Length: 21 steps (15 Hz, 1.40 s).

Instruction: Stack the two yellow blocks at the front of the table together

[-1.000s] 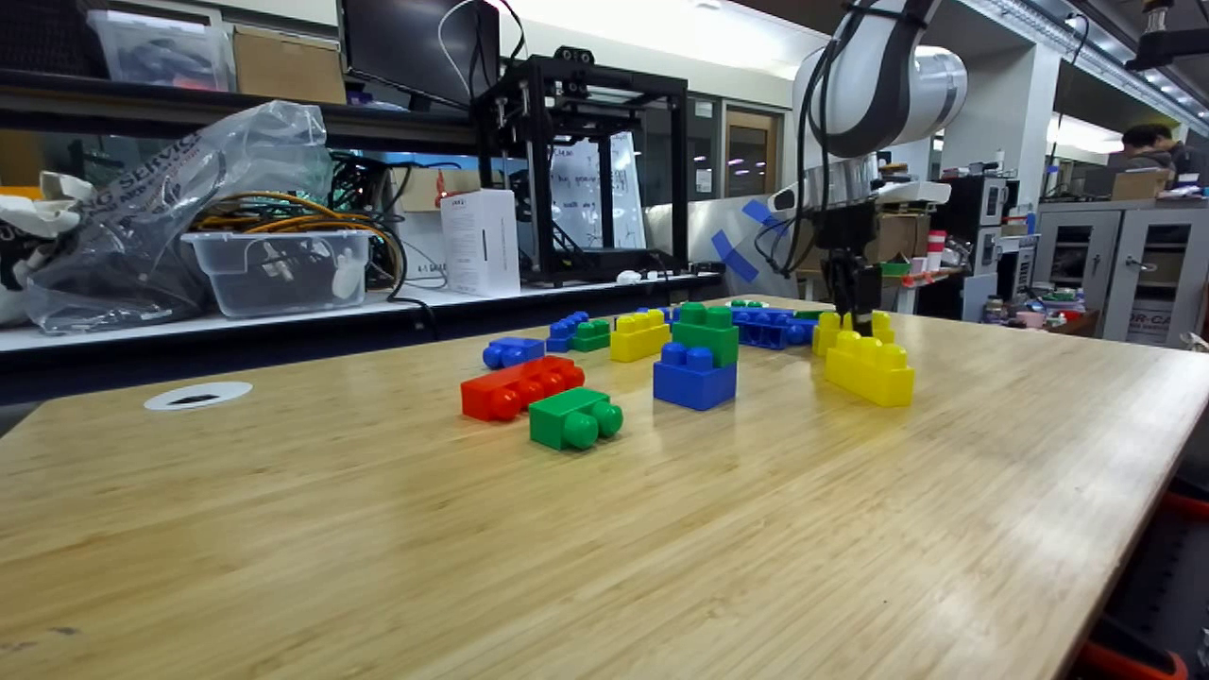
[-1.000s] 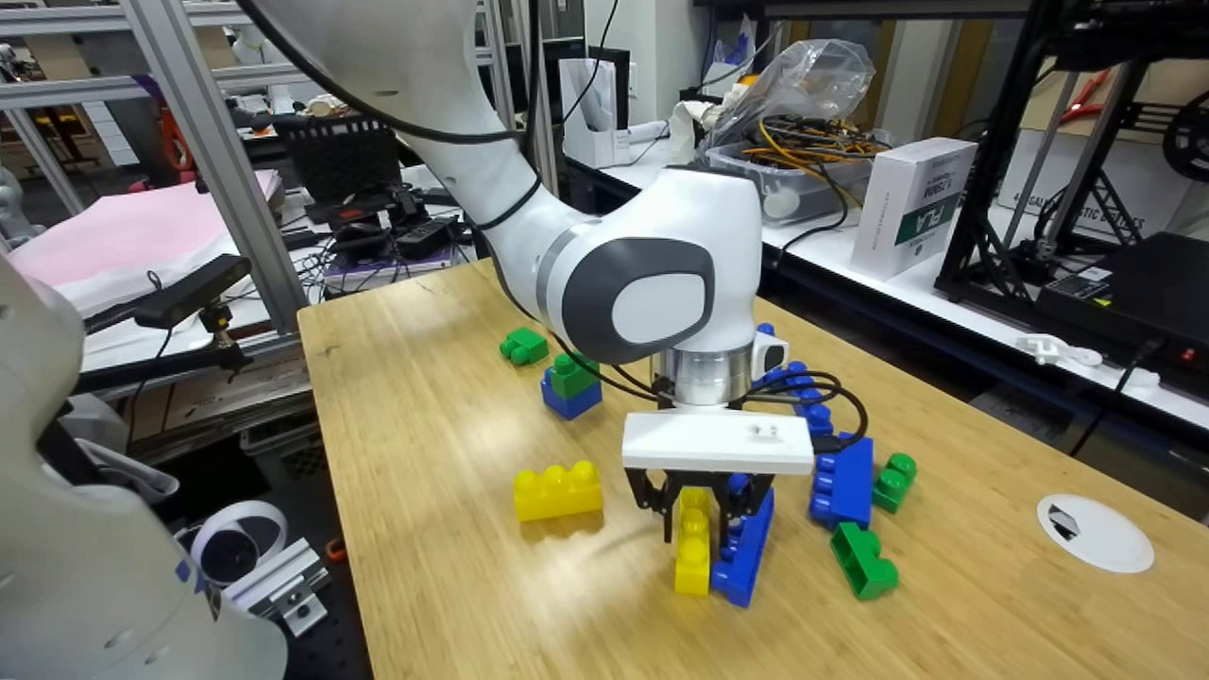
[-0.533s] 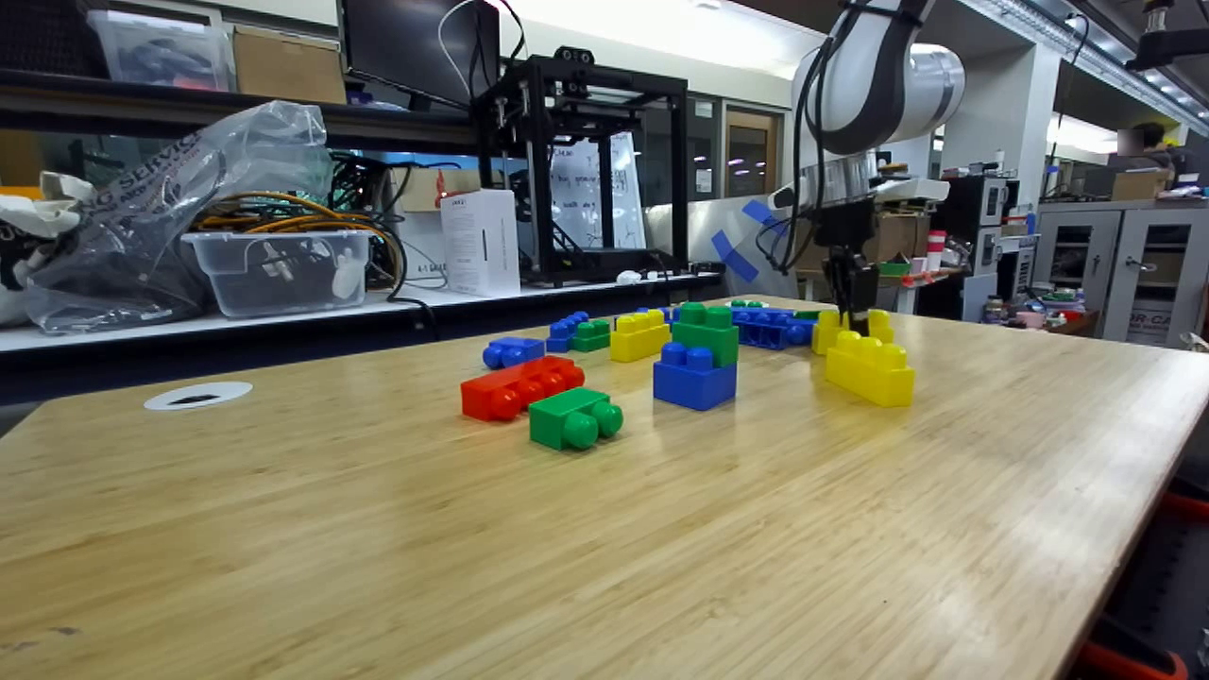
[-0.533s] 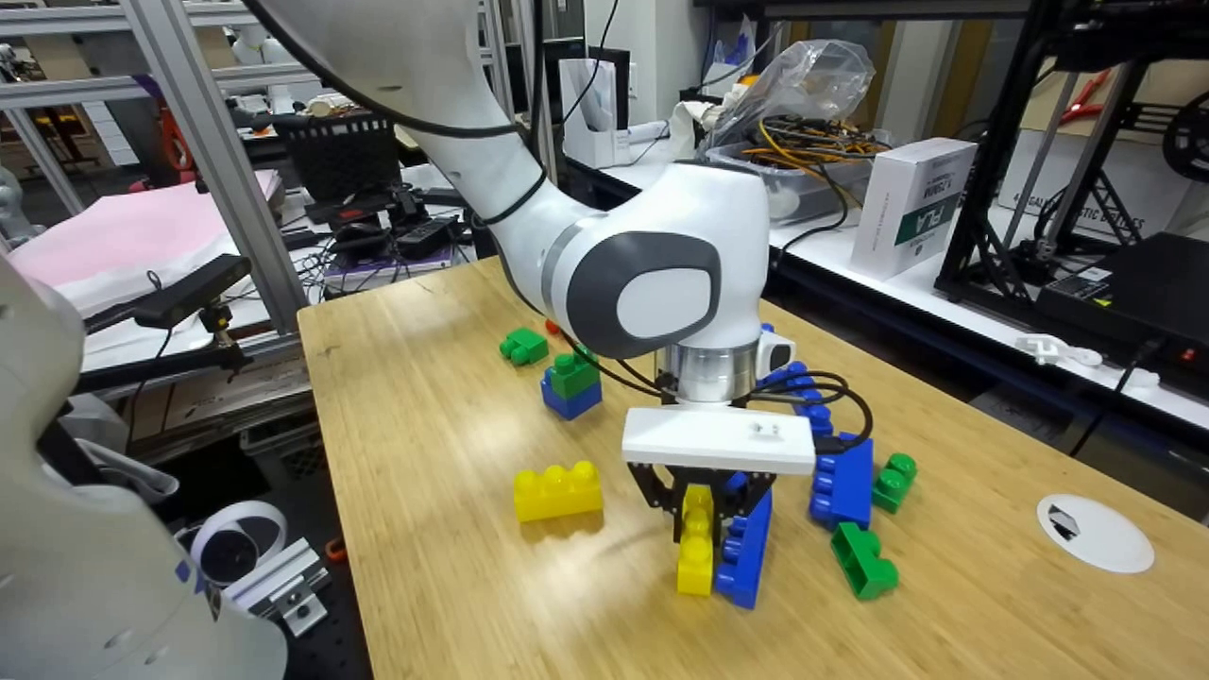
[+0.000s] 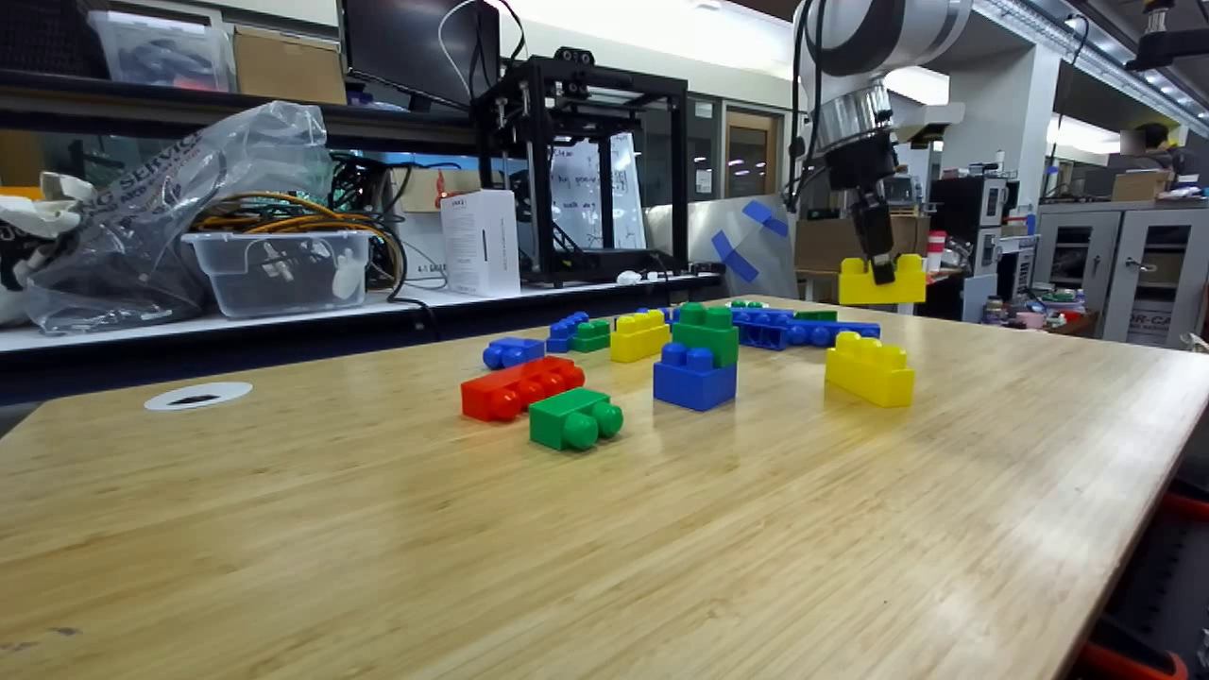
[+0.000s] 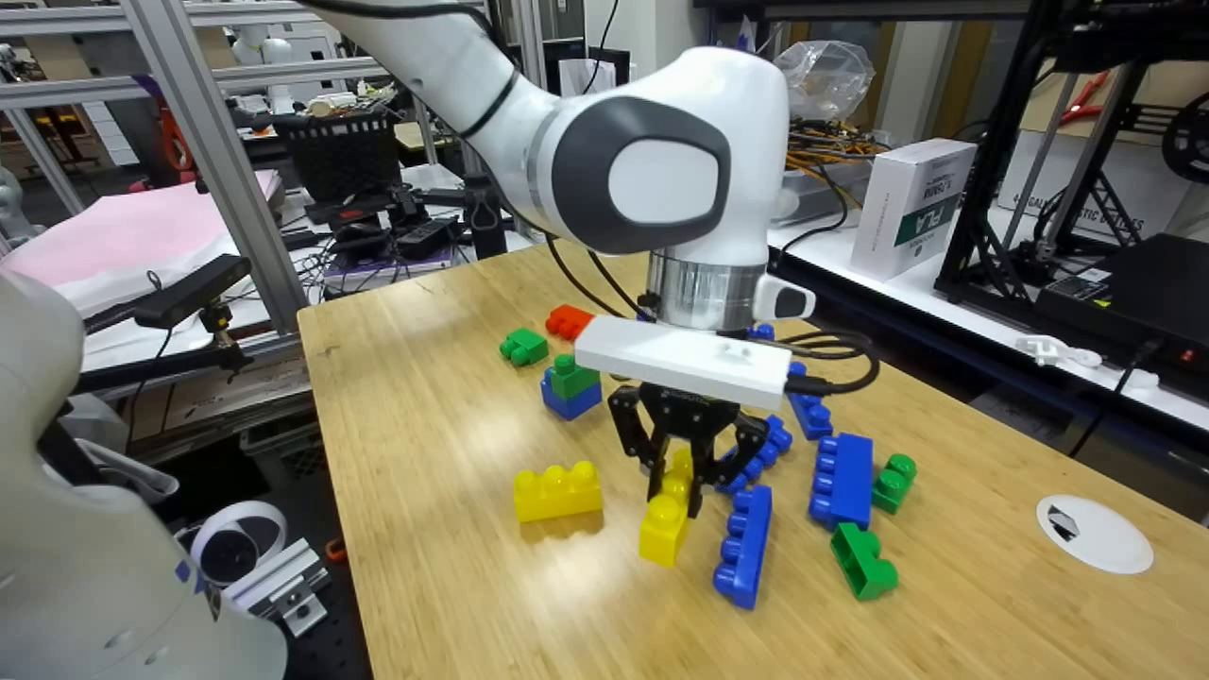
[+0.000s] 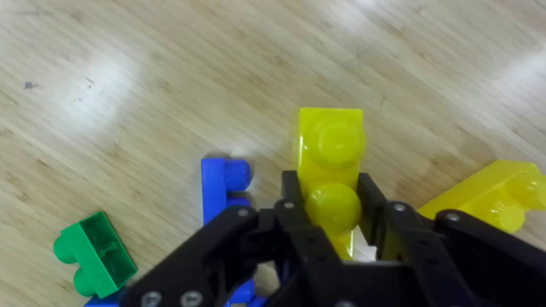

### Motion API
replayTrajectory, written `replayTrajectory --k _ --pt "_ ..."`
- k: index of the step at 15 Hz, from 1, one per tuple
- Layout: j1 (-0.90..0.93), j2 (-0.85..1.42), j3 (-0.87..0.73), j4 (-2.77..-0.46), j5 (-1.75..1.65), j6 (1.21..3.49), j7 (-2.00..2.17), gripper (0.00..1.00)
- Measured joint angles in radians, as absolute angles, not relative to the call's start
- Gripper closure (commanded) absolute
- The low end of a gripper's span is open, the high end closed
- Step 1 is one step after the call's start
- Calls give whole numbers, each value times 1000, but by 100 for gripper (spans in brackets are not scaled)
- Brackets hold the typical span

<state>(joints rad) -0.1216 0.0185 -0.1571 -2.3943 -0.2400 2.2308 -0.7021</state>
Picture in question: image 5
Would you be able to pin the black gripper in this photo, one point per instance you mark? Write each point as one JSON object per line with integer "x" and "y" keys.
{"x": 864, "y": 161}

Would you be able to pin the yellow toy block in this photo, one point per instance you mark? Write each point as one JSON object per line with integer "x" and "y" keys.
{"x": 906, "y": 287}
{"x": 638, "y": 335}
{"x": 870, "y": 370}

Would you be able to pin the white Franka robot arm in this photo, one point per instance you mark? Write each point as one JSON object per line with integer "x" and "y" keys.
{"x": 880, "y": 30}

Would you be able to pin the black machine cabinet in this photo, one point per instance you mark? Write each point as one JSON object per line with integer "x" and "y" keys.
{"x": 968, "y": 219}

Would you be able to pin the green toy block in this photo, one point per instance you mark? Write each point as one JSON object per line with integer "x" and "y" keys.
{"x": 705, "y": 329}
{"x": 593, "y": 335}
{"x": 576, "y": 418}
{"x": 818, "y": 310}

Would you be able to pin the blue long toy block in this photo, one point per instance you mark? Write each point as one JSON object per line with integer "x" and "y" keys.
{"x": 510, "y": 353}
{"x": 833, "y": 329}
{"x": 760, "y": 326}

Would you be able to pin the white board with blue tape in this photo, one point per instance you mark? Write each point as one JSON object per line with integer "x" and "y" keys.
{"x": 743, "y": 246}

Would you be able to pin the blue square toy block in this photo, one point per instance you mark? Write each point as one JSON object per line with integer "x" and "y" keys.
{"x": 693, "y": 384}

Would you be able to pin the grey cabinet with doors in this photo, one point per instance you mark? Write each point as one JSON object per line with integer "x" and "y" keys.
{"x": 1120, "y": 268}

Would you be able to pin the small brown cardboard box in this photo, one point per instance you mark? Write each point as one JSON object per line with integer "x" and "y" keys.
{"x": 1137, "y": 187}

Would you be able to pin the person with dark hair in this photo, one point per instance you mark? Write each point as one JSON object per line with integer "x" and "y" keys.
{"x": 1153, "y": 136}

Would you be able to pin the blue wide toy block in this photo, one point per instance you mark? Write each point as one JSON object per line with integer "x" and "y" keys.
{"x": 564, "y": 329}

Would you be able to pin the black ceiling fixture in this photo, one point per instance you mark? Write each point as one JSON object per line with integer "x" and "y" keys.
{"x": 1173, "y": 42}

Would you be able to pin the red toy block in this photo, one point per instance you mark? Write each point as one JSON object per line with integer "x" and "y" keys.
{"x": 517, "y": 388}

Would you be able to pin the white cardboard box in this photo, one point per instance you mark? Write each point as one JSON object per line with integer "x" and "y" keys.
{"x": 481, "y": 244}

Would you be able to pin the black monitor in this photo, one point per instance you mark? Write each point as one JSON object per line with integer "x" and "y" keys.
{"x": 415, "y": 42}

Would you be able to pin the long lab workbench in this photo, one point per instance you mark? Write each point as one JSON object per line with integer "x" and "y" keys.
{"x": 314, "y": 335}

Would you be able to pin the clear plastic bin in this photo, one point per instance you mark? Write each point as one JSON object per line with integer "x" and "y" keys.
{"x": 279, "y": 268}

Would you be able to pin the clear plastic bag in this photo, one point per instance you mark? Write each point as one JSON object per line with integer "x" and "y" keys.
{"x": 163, "y": 212}

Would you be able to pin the clear storage container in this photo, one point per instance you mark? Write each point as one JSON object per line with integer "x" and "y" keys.
{"x": 161, "y": 46}

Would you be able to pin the white VR headset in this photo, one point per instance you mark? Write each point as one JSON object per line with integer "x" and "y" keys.
{"x": 30, "y": 219}

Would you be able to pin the black frame 3D printer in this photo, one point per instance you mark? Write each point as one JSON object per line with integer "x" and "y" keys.
{"x": 536, "y": 190}

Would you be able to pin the red stool rail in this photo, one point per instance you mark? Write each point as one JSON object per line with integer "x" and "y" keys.
{"x": 1136, "y": 663}
{"x": 1187, "y": 508}

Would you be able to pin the black wall shelf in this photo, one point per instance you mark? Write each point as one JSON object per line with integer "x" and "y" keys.
{"x": 124, "y": 108}

